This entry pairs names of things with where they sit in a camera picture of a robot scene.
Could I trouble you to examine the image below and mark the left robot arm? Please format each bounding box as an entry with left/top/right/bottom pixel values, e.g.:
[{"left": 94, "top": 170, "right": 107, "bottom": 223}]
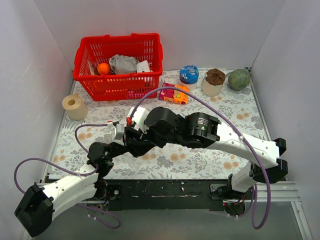
[{"left": 14, "top": 140, "right": 154, "bottom": 237}]

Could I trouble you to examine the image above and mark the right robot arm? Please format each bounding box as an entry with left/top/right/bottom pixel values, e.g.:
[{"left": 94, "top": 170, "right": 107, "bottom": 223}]
[{"left": 126, "top": 107, "right": 289, "bottom": 199}]

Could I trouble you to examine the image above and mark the pink orange candy box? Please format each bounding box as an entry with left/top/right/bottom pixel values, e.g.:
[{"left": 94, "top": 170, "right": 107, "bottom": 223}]
[{"left": 158, "top": 82, "right": 190, "bottom": 105}]

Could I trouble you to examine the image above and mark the beige paper roll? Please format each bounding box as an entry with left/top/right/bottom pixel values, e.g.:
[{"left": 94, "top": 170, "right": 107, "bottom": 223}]
[{"left": 62, "top": 93, "right": 88, "bottom": 121}]

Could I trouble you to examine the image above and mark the blue wrapped paper roll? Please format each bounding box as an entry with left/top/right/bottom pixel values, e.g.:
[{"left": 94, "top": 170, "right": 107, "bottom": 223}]
[{"left": 179, "top": 65, "right": 199, "bottom": 92}]

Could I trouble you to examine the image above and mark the brown topped paper roll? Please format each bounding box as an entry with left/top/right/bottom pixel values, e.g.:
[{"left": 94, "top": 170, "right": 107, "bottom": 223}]
[{"left": 202, "top": 68, "right": 226, "bottom": 97}]

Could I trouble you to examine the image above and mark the white box in basket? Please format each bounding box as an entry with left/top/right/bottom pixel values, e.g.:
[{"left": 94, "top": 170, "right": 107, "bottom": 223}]
[{"left": 136, "top": 60, "right": 152, "bottom": 73}]

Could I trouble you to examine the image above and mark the crumpled grey cloth bag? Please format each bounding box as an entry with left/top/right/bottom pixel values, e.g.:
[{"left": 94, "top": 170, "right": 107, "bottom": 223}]
[{"left": 108, "top": 54, "right": 140, "bottom": 75}]

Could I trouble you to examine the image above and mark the orange fruit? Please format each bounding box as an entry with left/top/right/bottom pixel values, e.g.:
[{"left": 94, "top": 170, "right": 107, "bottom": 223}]
[{"left": 97, "top": 62, "right": 111, "bottom": 75}]

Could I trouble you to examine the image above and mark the clear snack bag in basket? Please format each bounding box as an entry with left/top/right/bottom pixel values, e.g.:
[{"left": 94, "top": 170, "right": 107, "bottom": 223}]
[{"left": 87, "top": 60, "right": 100, "bottom": 76}]

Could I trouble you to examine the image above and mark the red plastic shopping basket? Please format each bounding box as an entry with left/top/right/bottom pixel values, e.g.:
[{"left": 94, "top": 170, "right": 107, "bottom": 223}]
[{"left": 73, "top": 33, "right": 163, "bottom": 101}]

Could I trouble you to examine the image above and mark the green melon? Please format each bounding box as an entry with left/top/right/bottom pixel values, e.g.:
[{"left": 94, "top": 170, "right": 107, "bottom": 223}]
[{"left": 228, "top": 69, "right": 251, "bottom": 91}]

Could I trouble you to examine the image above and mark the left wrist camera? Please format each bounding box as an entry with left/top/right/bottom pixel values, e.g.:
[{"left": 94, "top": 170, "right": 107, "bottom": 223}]
[{"left": 107, "top": 121, "right": 125, "bottom": 146}]

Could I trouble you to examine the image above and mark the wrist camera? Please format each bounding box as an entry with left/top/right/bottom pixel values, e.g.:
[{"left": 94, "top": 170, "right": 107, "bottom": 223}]
[
  {"left": 107, "top": 121, "right": 125, "bottom": 146},
  {"left": 125, "top": 106, "right": 150, "bottom": 134}
]

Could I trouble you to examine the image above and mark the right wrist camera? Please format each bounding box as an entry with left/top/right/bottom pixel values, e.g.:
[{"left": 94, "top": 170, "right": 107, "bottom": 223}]
[{"left": 125, "top": 106, "right": 150, "bottom": 134}]

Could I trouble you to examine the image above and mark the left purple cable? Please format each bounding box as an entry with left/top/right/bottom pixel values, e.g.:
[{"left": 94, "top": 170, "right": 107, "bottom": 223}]
[{"left": 13, "top": 121, "right": 122, "bottom": 230}]

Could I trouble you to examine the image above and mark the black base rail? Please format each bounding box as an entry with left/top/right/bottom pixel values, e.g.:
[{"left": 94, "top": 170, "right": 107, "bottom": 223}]
[{"left": 77, "top": 178, "right": 251, "bottom": 212}]

